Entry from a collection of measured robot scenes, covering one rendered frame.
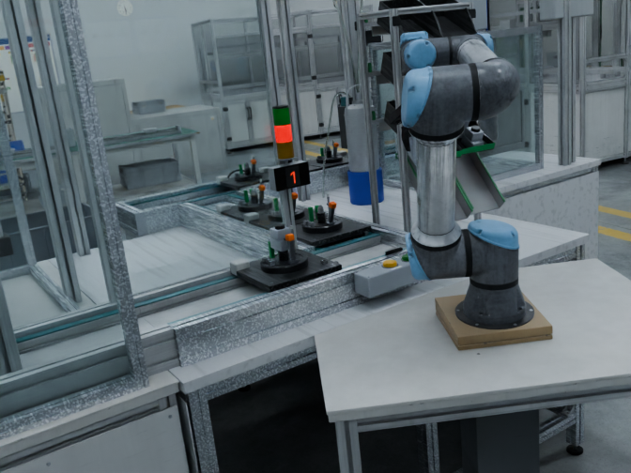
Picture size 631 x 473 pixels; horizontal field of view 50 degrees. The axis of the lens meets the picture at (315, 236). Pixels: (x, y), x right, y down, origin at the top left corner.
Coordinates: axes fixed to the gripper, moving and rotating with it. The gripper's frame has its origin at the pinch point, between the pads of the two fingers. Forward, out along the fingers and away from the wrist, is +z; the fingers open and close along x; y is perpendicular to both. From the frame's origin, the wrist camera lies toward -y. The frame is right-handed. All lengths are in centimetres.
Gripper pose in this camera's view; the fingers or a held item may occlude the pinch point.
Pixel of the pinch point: (416, 161)
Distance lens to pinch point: 196.6
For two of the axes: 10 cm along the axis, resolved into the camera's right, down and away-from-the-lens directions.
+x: 8.3, -2.3, 5.0
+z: 1.0, 9.6, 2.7
